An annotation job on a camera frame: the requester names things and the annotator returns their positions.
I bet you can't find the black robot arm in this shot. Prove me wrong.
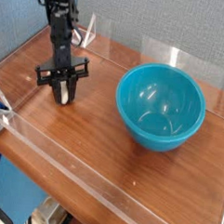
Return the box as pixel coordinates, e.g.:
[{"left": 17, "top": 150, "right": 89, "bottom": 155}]
[{"left": 35, "top": 0, "right": 89, "bottom": 105}]

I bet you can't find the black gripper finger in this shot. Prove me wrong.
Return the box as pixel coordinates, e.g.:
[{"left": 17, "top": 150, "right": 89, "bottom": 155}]
[
  {"left": 67, "top": 75, "right": 77, "bottom": 103},
  {"left": 51, "top": 79, "right": 61, "bottom": 105}
]

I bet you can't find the clear acrylic corner bracket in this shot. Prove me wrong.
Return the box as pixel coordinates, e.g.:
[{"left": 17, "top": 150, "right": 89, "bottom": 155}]
[{"left": 71, "top": 13, "right": 97, "bottom": 48}]

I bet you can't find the blue plastic bowl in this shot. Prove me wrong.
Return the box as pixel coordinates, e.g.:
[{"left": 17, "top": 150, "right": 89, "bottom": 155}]
[{"left": 115, "top": 63, "right": 205, "bottom": 152}]

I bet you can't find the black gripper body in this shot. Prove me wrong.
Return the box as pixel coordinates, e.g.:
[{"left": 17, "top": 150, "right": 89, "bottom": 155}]
[{"left": 35, "top": 44, "right": 89, "bottom": 87}]

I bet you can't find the clear acrylic back barrier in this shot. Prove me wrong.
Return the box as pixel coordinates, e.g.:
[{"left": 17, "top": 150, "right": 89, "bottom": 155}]
[{"left": 86, "top": 13, "right": 224, "bottom": 118}]

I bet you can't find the clear acrylic front barrier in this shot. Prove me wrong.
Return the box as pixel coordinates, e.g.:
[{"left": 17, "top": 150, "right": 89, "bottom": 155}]
[{"left": 0, "top": 88, "right": 168, "bottom": 224}]

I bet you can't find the metal table leg frame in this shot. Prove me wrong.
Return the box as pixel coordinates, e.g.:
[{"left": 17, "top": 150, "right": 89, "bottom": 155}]
[{"left": 24, "top": 196, "right": 68, "bottom": 224}]

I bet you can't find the clear acrylic barrier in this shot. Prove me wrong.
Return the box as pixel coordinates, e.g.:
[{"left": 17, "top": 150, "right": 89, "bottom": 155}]
[
  {"left": 0, "top": 88, "right": 168, "bottom": 224},
  {"left": 86, "top": 13, "right": 224, "bottom": 118}
]

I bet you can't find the white toy mushroom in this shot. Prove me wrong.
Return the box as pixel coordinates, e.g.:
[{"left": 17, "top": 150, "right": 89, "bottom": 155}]
[{"left": 60, "top": 81, "right": 69, "bottom": 105}]

